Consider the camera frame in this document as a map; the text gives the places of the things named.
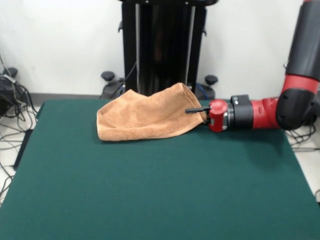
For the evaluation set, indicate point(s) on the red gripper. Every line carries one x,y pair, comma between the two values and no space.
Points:
217,116

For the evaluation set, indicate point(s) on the tan terry towel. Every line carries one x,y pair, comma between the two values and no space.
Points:
145,117

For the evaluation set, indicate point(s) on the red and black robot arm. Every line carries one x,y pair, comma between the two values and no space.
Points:
287,115

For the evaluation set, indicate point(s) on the dark green table cloth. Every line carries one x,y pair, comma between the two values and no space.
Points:
150,187

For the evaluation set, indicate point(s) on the dark grey stand base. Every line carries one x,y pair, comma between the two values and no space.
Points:
317,110
6,97

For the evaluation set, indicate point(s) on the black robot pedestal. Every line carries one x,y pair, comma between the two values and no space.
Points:
162,50

